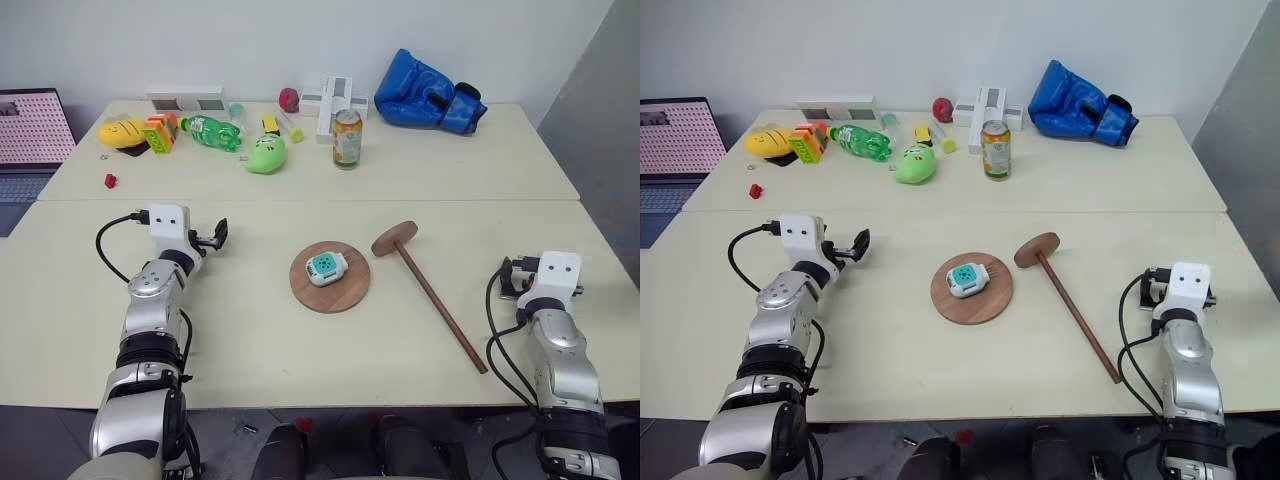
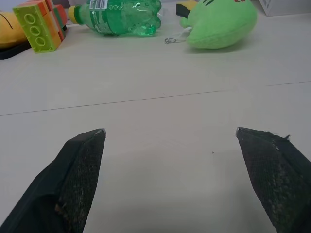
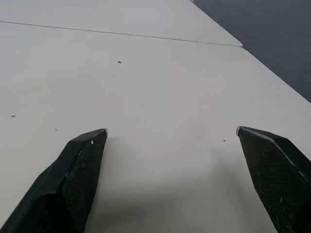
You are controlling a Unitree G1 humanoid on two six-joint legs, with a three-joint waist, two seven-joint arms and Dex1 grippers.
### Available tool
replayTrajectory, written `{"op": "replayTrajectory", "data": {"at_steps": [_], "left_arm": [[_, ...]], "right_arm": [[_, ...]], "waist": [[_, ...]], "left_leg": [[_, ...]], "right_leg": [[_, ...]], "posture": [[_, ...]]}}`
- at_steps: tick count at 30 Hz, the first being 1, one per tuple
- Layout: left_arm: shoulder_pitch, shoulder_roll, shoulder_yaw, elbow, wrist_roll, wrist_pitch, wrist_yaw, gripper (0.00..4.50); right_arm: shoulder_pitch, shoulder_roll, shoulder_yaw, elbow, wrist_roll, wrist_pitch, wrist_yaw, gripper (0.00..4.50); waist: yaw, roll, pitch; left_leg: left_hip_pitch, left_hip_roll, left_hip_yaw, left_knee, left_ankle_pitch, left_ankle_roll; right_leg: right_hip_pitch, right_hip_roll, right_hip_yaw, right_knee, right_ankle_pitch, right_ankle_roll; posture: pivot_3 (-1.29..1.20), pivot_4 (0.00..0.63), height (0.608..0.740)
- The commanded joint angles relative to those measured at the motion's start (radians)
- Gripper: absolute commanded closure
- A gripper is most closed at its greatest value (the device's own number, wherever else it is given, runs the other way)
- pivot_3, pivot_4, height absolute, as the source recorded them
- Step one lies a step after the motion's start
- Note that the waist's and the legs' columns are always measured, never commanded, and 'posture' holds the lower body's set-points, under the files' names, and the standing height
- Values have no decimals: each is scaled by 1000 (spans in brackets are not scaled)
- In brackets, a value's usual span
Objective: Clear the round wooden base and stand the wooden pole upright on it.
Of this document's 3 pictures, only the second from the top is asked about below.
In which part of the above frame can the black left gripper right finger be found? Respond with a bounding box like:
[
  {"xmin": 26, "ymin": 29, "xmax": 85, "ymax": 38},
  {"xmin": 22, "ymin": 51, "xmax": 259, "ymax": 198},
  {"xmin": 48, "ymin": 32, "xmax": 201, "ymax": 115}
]
[{"xmin": 235, "ymin": 127, "xmax": 311, "ymax": 233}]

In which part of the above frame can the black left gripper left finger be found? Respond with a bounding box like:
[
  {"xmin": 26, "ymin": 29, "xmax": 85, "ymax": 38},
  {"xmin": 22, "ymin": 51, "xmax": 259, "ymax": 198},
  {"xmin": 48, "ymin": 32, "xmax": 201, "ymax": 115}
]
[{"xmin": 0, "ymin": 128, "xmax": 107, "ymax": 233}]

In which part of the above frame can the black tray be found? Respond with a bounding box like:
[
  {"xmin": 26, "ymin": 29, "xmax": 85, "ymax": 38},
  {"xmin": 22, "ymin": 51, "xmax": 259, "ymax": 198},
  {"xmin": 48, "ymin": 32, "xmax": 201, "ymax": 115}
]
[{"xmin": 0, "ymin": 41, "xmax": 33, "ymax": 61}]

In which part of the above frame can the green plush toy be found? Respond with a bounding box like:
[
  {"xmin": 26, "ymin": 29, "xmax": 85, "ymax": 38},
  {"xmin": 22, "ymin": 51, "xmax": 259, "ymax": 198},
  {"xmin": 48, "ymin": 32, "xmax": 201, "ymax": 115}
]
[{"xmin": 179, "ymin": 0, "xmax": 258, "ymax": 50}]

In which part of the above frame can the colourful building block stack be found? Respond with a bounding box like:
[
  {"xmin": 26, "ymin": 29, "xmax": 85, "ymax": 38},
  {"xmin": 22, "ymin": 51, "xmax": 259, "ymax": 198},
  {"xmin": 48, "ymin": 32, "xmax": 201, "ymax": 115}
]
[{"xmin": 12, "ymin": 0, "xmax": 68, "ymax": 54}]

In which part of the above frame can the yellow plush toy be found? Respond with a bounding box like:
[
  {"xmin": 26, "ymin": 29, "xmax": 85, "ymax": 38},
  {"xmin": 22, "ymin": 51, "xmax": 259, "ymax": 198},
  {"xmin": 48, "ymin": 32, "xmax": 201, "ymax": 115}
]
[{"xmin": 0, "ymin": 11, "xmax": 28, "ymax": 48}]

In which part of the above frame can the white box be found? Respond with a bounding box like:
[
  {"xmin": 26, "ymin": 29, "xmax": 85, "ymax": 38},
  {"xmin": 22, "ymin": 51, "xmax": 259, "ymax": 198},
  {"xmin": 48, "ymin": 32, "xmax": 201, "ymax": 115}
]
[{"xmin": 258, "ymin": 0, "xmax": 311, "ymax": 17}]

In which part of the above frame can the green plastic bottle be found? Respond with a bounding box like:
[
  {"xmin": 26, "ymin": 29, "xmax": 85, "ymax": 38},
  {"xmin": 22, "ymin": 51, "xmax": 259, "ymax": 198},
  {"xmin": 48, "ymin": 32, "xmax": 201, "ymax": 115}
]
[{"xmin": 68, "ymin": 0, "xmax": 162, "ymax": 38}]

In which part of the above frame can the yellow black sponge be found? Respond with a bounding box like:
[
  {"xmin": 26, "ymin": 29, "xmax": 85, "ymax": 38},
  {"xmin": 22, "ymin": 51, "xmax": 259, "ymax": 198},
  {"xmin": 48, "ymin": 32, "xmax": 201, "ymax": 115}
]
[{"xmin": 176, "ymin": 0, "xmax": 199, "ymax": 19}]

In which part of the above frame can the metal keychain clasp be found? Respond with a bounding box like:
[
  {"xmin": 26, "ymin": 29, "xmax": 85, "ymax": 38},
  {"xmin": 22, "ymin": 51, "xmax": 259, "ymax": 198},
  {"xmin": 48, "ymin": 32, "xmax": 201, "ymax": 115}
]
[{"xmin": 164, "ymin": 27, "xmax": 193, "ymax": 45}]

